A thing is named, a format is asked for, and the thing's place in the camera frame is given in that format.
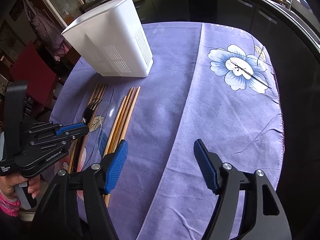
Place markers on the red chair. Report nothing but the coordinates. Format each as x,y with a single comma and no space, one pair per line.
41,79

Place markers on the purple floral tablecloth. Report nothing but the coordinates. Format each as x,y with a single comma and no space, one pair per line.
207,82

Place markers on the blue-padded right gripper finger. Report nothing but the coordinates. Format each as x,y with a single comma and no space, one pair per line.
263,216
73,205

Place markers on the pink sleeve forearm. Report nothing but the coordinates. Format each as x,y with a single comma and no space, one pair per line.
10,206

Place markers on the person's left hand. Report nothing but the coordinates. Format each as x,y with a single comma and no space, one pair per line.
8,183

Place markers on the white plastic utensil holder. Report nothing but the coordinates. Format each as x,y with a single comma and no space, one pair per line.
111,39

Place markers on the purple checkered apron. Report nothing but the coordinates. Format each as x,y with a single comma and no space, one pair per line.
46,30

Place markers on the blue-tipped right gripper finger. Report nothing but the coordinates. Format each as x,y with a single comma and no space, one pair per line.
69,127

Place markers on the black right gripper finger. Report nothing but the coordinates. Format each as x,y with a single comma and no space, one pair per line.
45,135

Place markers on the clear plastic spoon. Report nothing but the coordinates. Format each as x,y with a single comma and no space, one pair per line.
102,140

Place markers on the black lower cabinet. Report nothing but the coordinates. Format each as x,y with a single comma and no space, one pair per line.
271,23

